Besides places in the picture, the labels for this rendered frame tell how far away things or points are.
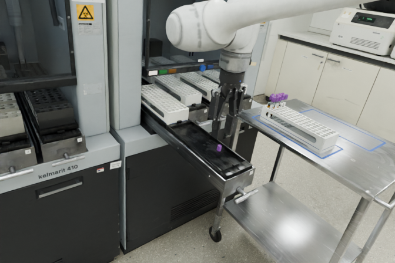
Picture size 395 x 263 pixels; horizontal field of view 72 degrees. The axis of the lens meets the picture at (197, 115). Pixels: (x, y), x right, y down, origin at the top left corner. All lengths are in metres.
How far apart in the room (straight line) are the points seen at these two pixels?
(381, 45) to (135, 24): 2.40
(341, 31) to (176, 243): 2.49
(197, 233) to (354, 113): 2.08
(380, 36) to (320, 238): 2.02
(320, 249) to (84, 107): 1.20
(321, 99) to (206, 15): 2.74
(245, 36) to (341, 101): 2.50
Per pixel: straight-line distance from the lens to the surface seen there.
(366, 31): 3.06
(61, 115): 1.04
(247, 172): 0.89
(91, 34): 0.99
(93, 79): 1.03
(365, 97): 3.09
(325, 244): 1.54
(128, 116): 1.15
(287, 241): 1.46
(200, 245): 1.69
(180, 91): 1.24
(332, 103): 3.23
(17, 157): 0.99
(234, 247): 1.72
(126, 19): 1.02
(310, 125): 1.11
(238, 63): 0.79
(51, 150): 1.00
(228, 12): 0.61
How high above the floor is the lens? 1.32
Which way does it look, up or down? 26 degrees down
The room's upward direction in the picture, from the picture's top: 7 degrees clockwise
